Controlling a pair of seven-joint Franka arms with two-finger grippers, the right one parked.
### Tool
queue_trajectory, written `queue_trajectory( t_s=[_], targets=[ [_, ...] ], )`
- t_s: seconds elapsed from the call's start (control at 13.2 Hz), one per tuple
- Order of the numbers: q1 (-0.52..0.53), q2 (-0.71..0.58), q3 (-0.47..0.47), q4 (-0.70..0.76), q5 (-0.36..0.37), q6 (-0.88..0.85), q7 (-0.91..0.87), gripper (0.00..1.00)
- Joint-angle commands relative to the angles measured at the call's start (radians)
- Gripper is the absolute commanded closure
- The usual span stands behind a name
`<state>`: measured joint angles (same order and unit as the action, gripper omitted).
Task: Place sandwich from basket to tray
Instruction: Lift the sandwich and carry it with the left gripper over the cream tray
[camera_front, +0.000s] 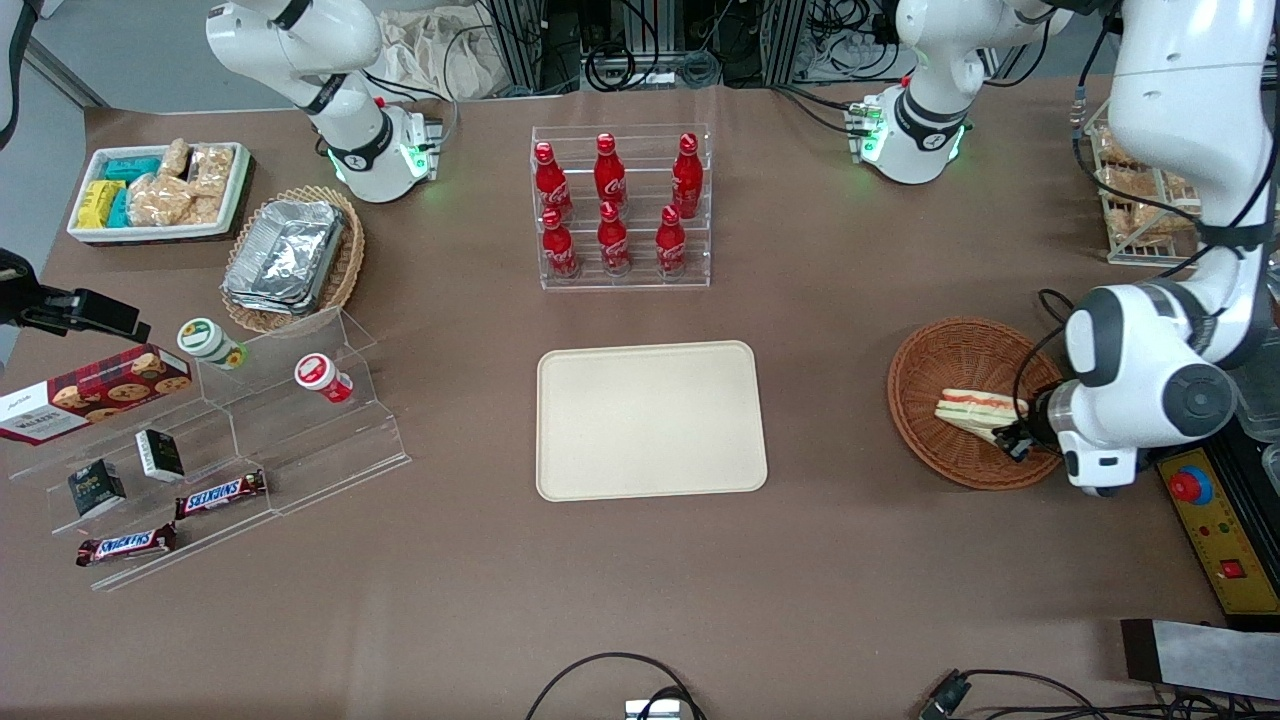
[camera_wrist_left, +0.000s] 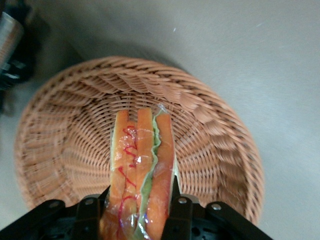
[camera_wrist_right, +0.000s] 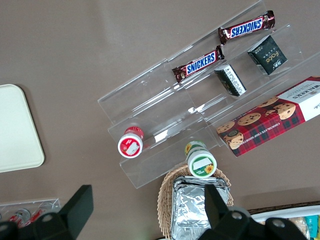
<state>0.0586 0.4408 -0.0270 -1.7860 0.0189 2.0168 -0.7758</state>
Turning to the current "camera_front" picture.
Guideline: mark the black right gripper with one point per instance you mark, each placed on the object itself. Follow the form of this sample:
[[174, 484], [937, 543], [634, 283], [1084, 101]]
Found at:
[[28, 301]]

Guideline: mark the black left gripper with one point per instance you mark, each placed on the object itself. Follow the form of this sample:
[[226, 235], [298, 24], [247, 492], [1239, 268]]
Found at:
[[1041, 416]]

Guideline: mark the triangle sandwich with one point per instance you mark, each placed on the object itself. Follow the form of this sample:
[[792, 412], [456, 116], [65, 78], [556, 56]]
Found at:
[[975, 410]]

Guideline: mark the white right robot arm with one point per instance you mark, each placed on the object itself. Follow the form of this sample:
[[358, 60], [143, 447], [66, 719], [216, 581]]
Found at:
[[350, 120]]

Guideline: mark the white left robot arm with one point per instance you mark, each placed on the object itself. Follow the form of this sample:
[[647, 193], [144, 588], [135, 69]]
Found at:
[[1180, 120]]

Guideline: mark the round brown wicker basket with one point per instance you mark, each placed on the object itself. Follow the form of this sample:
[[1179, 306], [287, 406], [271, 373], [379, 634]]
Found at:
[[960, 350]]

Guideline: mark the oval tan wicker basket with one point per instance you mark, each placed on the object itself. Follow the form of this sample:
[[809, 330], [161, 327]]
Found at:
[[345, 265]]

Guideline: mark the cream plastic tray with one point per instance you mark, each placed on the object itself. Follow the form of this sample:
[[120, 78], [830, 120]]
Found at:
[[650, 420]]

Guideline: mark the white rectangular snack bin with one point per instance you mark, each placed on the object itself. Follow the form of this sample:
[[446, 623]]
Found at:
[[85, 232]]

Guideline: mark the red cookie box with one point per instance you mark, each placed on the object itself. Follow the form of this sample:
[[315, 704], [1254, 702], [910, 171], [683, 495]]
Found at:
[[90, 395]]

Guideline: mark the teal snack packet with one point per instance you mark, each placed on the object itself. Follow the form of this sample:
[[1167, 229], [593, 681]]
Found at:
[[132, 168], [119, 208]]

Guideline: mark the yellow snack packet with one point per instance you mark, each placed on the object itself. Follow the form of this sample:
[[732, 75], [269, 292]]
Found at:
[[98, 203]]

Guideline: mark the green lid yoghurt cup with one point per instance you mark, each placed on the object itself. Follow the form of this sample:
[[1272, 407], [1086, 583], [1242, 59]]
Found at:
[[208, 342]]

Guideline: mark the clear bag puffed rice snack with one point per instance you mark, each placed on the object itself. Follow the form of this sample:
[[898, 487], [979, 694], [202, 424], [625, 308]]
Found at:
[[175, 158], [205, 210], [158, 200], [212, 170]]

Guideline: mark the small black box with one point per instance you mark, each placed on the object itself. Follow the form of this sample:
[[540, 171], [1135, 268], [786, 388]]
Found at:
[[97, 489], [160, 456]]

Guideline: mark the stack of foil trays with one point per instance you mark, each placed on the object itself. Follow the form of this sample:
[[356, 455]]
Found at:
[[285, 255]]

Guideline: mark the Snickers bar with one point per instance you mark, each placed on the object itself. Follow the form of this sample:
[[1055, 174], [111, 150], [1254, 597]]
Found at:
[[220, 494], [125, 545]]

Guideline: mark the yellow emergency stop box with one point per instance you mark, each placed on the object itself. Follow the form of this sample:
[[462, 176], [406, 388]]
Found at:
[[1225, 540]]

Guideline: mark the red lid yoghurt cup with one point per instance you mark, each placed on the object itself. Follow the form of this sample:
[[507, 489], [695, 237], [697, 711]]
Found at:
[[320, 377]]

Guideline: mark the clear plastic food container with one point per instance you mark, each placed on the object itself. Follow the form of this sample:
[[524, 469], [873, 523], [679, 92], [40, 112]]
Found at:
[[1262, 410]]

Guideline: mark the clear acrylic stepped stand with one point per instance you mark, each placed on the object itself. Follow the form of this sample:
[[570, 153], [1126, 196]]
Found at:
[[300, 450]]

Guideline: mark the grey black flat strip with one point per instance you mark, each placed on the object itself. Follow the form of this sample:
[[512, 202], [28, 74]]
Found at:
[[1200, 655]]

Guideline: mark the red cola bottle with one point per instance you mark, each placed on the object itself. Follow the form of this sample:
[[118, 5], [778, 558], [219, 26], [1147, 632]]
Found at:
[[610, 175], [560, 250], [614, 245], [552, 185], [671, 248], [687, 180]]

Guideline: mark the clear acrylic bottle rack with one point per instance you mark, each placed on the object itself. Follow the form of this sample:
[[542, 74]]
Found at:
[[620, 283]]

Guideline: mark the beige crumpled cloth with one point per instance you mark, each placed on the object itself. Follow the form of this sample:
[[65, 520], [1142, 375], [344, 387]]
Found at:
[[440, 55]]

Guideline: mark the silver metal connector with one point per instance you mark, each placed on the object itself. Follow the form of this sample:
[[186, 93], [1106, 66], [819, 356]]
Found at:
[[655, 710]]

